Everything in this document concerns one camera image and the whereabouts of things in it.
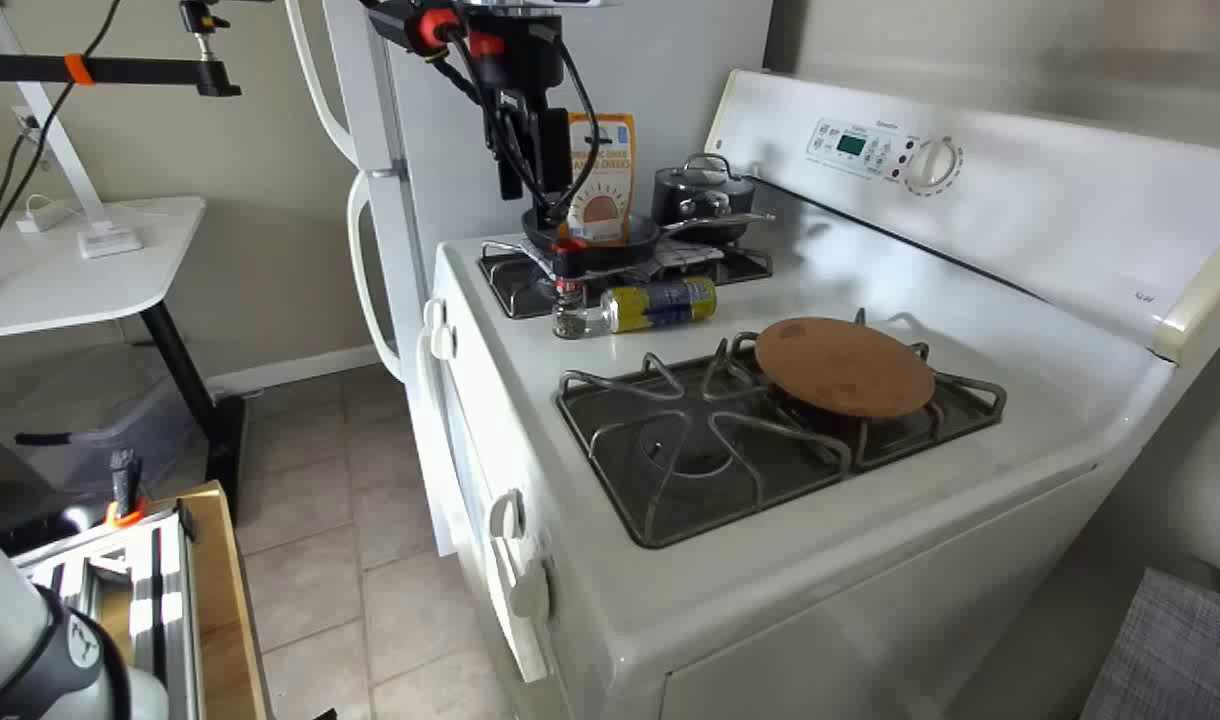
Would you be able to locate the white tripod stand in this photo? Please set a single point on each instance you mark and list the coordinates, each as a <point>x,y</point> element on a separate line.
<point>80,203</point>

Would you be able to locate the white refrigerator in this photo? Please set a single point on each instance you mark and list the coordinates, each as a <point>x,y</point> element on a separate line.
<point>433,147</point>

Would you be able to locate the white stove timer knob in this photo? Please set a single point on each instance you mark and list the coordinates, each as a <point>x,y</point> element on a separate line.
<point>931,167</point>

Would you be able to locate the large black stove grate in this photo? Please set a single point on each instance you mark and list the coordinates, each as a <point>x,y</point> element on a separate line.
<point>712,454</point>

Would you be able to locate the small black clamp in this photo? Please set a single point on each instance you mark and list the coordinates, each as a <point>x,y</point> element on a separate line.
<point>204,13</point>

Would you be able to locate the round cork trivet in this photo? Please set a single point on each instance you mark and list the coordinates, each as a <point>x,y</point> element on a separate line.
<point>845,368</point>

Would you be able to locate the yellow blue bottle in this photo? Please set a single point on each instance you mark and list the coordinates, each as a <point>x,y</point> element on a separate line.
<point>648,307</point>

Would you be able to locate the grey rounded machine housing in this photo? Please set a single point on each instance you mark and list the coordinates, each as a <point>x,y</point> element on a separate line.
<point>0,626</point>

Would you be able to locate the orange food box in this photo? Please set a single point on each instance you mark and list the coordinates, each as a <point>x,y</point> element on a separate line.
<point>611,185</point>

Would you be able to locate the black frying pan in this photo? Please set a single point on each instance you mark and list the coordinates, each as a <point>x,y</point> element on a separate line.
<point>629,242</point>

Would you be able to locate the wooden tray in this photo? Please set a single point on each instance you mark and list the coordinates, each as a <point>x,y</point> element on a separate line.
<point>228,603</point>

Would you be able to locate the white table with black leg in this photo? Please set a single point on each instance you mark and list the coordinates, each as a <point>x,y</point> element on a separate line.
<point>61,273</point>

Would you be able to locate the black cooking pot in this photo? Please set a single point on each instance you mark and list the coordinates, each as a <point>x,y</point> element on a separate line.
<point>705,207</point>

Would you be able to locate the grey checked cloth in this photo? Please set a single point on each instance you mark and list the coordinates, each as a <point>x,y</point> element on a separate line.
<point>1173,652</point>

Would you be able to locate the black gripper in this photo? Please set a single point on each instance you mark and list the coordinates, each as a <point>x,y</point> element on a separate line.
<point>533,61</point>

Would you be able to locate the black bar with orange tape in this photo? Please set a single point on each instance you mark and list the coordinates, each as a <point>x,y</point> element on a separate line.
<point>130,73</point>

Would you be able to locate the translucent plastic storage bin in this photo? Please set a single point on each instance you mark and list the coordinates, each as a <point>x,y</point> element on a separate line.
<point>89,423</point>

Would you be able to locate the white gas stove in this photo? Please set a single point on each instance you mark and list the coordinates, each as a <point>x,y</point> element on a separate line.
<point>902,562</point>

